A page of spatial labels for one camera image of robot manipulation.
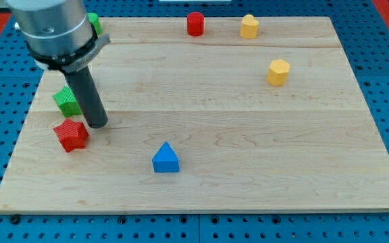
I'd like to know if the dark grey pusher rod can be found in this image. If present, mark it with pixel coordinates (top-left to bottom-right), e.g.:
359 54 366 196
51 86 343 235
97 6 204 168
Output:
64 67 108 128

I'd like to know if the green star block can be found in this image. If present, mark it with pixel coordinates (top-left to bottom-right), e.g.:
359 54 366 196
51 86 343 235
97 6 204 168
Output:
53 86 82 117

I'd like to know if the green block behind arm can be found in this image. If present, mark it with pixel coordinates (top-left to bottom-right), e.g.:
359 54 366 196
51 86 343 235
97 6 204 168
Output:
87 12 102 35

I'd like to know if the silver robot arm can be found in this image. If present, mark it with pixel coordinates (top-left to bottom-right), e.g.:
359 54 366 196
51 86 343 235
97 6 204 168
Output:
6 0 110 128

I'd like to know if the red star block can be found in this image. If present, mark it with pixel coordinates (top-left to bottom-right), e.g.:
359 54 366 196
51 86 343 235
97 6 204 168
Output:
53 118 89 153

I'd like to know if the wooden board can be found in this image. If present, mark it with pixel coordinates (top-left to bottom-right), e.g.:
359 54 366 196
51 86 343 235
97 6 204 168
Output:
0 17 389 215

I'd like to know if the blue triangle block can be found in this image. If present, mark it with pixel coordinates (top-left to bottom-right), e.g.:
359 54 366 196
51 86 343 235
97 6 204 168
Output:
152 142 180 173

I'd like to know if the red cylinder block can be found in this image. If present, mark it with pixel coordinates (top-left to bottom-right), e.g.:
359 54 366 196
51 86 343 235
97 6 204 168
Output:
186 12 205 36

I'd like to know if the yellow heart block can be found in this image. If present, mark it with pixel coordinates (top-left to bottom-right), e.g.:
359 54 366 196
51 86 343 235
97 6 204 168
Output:
240 14 259 39

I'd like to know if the yellow hexagon block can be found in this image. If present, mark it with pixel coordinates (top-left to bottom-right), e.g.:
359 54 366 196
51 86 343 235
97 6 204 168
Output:
266 59 290 86

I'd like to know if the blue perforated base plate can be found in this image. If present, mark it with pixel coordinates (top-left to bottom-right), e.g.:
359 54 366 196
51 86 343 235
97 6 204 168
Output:
0 0 389 242

